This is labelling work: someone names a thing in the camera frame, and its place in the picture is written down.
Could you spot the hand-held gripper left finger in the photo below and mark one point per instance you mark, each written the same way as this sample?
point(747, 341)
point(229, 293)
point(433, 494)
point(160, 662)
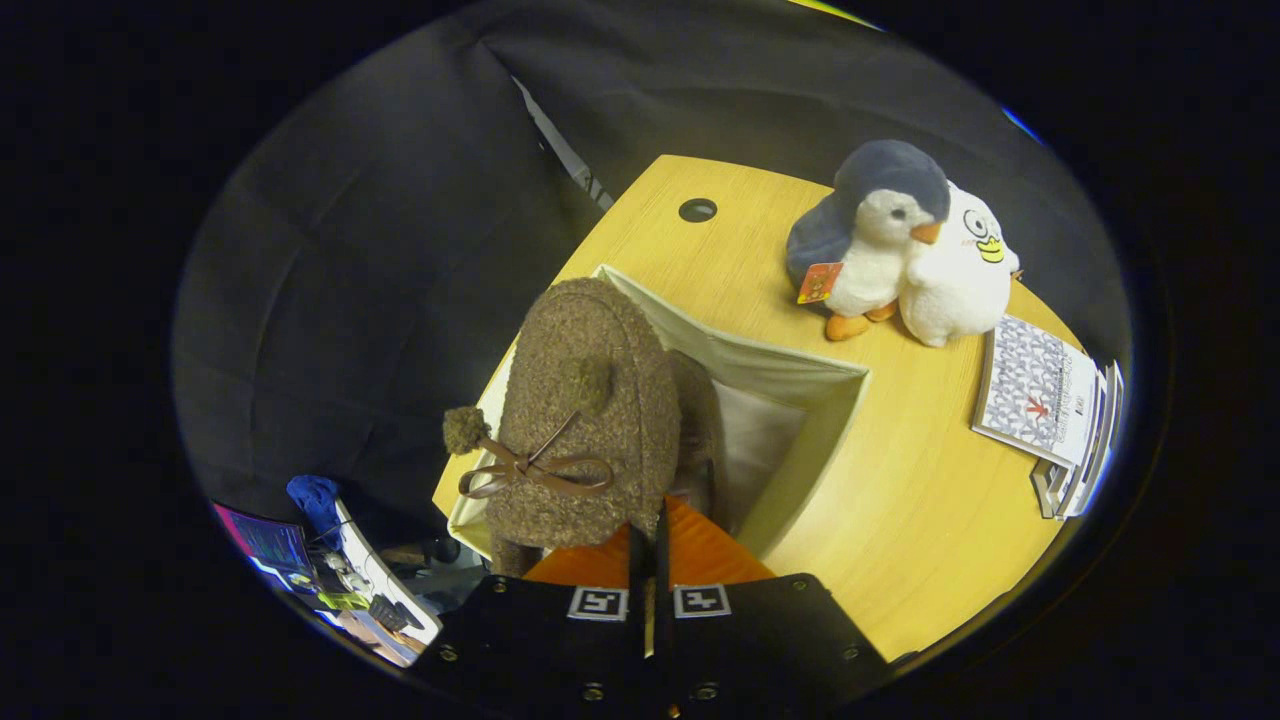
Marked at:
point(540, 650)

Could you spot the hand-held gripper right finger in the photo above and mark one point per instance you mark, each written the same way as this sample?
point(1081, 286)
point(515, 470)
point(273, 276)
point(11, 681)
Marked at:
point(760, 640)

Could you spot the beige fabric storage box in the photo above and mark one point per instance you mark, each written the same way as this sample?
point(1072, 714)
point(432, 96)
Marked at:
point(810, 430)

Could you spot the brown fuzzy shoe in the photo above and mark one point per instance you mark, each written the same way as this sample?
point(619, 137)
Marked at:
point(700, 430)
point(590, 400)

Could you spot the cluttered white side table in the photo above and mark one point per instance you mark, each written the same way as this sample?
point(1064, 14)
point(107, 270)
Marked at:
point(395, 600)

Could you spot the blue cloth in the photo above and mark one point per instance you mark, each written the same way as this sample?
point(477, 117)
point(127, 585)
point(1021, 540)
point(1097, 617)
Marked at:
point(315, 500)

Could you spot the lit computer screen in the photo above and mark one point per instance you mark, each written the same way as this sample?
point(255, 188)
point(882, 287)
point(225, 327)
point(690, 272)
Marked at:
point(265, 540)

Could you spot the dark thin book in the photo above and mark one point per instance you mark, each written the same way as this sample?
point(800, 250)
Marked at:
point(1045, 490)

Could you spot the grey patterned book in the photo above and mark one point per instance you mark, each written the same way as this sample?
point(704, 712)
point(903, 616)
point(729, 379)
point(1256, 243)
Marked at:
point(1035, 390)

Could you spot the white book with blue picture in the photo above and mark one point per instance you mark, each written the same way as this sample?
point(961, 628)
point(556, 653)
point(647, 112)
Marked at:
point(1088, 460)

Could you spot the white duck plush toy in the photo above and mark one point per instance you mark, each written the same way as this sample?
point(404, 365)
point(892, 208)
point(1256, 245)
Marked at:
point(960, 290)

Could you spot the grey white penguin plush toy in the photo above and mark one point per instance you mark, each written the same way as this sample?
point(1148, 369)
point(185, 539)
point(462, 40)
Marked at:
point(870, 250)

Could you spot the white book with dark picture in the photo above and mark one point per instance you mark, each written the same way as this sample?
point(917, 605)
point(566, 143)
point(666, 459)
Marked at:
point(1114, 410)

